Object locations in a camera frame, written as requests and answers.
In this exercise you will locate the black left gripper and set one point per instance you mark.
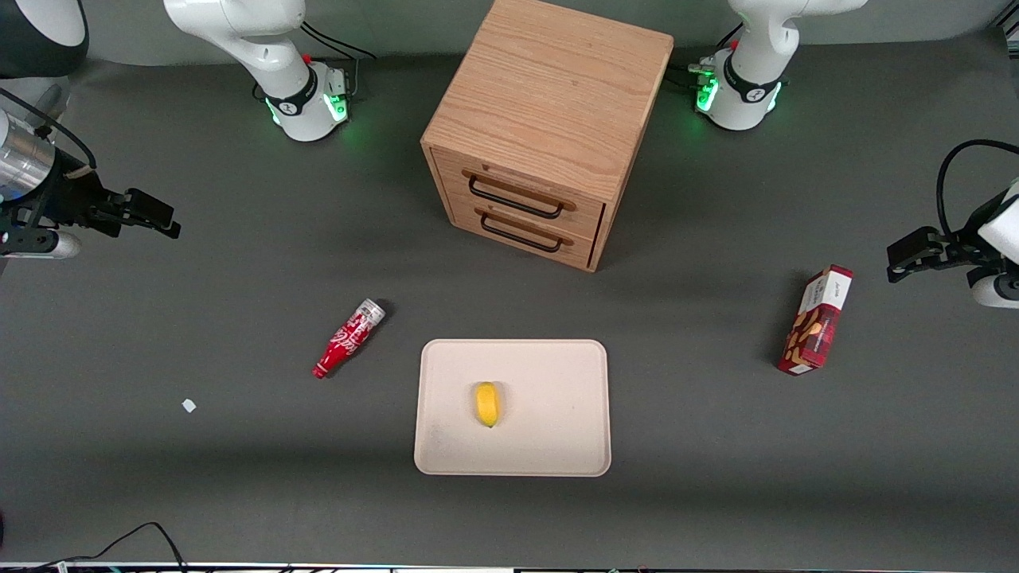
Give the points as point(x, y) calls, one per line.
point(954, 242)

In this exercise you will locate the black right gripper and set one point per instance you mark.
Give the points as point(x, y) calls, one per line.
point(70, 196)

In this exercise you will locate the red coke bottle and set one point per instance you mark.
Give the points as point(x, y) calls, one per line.
point(346, 341)

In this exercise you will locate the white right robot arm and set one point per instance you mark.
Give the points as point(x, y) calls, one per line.
point(263, 48)

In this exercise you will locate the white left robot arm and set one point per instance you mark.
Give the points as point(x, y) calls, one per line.
point(752, 64)

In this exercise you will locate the beige plastic tray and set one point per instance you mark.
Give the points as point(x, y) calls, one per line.
point(549, 430)

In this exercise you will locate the red snack box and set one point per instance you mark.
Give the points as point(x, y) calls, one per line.
point(816, 322)

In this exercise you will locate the yellow lemon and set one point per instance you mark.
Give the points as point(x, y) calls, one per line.
point(487, 404)

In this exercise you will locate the wooden drawer cabinet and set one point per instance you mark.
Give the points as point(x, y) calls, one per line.
point(549, 87)

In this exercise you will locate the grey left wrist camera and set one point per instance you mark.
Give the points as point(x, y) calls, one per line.
point(995, 290)

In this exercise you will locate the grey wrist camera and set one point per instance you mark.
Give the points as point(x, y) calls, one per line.
point(995, 290)
point(48, 243)

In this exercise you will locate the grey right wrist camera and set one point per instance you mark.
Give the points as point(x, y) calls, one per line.
point(48, 243)

